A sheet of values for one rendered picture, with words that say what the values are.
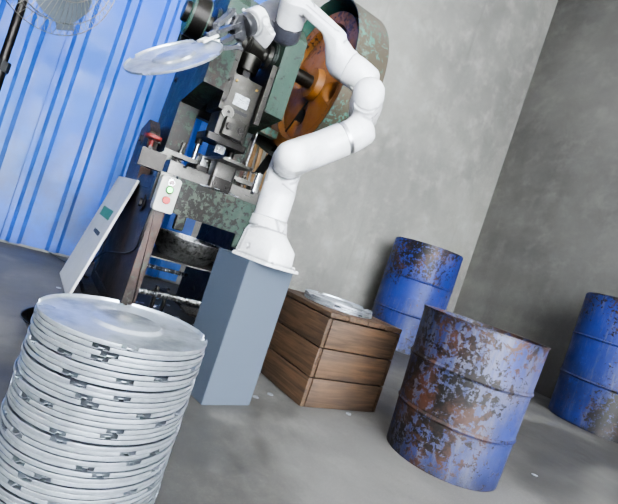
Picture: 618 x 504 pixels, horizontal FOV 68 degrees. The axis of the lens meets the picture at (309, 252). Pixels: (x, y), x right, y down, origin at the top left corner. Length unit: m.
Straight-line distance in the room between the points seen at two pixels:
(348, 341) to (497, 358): 0.52
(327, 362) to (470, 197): 3.55
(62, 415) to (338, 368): 1.12
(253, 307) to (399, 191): 3.06
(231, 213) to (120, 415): 1.32
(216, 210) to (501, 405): 1.27
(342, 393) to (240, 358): 0.50
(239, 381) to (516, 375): 0.84
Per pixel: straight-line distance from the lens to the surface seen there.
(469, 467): 1.60
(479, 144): 5.04
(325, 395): 1.74
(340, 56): 1.64
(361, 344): 1.76
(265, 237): 1.39
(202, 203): 1.94
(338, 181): 3.89
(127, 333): 0.82
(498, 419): 1.57
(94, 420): 0.79
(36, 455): 0.84
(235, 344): 1.42
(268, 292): 1.43
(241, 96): 2.18
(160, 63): 1.46
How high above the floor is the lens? 0.53
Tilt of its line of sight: level
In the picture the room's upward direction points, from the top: 19 degrees clockwise
